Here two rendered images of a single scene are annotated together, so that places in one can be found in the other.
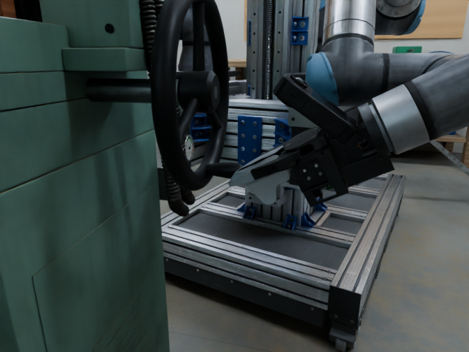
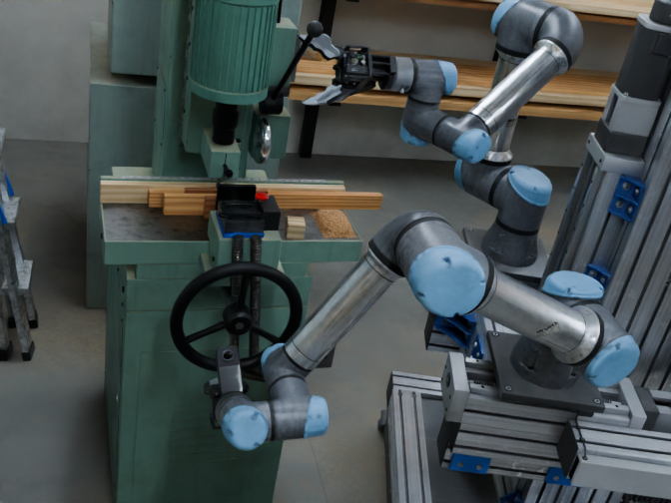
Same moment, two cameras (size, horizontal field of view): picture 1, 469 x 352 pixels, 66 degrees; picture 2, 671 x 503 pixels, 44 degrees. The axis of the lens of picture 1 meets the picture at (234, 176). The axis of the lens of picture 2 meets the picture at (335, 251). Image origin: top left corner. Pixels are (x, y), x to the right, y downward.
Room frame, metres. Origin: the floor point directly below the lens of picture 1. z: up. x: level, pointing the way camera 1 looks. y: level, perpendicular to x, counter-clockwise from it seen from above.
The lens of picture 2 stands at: (-0.14, -1.27, 1.88)
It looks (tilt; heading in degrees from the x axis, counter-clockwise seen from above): 30 degrees down; 56
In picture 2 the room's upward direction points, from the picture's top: 11 degrees clockwise
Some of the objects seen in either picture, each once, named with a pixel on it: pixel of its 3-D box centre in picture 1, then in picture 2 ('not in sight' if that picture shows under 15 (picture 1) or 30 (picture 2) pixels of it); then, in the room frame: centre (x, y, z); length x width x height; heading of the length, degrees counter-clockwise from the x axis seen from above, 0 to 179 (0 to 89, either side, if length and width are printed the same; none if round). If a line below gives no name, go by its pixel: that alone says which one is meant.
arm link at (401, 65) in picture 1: (426, 81); (295, 411); (0.52, -0.27, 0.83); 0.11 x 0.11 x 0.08; 76
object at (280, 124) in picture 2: not in sight; (269, 132); (0.80, 0.53, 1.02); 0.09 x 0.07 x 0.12; 168
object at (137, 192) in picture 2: not in sight; (227, 193); (0.64, 0.40, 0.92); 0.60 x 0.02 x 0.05; 168
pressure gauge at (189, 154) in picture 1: (182, 151); not in sight; (0.82, 0.12, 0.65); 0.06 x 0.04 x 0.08; 168
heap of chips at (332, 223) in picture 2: not in sight; (335, 220); (0.86, 0.24, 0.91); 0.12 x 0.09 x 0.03; 78
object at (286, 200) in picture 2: not in sight; (270, 200); (0.74, 0.36, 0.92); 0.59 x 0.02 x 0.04; 168
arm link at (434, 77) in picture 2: not in sight; (429, 78); (1.00, 0.17, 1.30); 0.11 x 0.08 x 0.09; 167
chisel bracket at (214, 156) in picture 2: not in sight; (220, 155); (0.62, 0.40, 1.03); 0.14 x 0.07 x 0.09; 78
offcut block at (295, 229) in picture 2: not in sight; (295, 228); (0.74, 0.22, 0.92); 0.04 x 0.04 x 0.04; 68
